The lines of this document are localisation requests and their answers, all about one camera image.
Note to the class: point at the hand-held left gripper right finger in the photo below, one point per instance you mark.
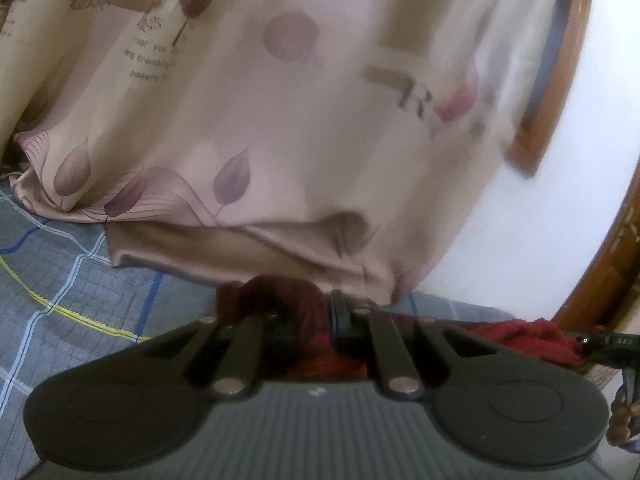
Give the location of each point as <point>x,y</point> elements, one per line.
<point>341,321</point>

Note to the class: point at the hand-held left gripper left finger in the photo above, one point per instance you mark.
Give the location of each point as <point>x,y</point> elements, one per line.
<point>249,355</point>

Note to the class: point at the dark red knit sweater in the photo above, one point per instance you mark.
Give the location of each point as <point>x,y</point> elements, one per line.
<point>530,342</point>

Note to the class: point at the person's right hand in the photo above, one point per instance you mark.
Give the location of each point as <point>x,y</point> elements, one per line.
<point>626,417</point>

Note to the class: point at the grey plaid bed sheet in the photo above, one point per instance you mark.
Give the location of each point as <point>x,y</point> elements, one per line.
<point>75,280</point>

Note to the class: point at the beige leaf print curtain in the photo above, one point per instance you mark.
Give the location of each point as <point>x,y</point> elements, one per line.
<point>260,125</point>

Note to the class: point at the brown wooden window frame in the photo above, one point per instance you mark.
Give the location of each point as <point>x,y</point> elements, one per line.
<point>555,75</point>

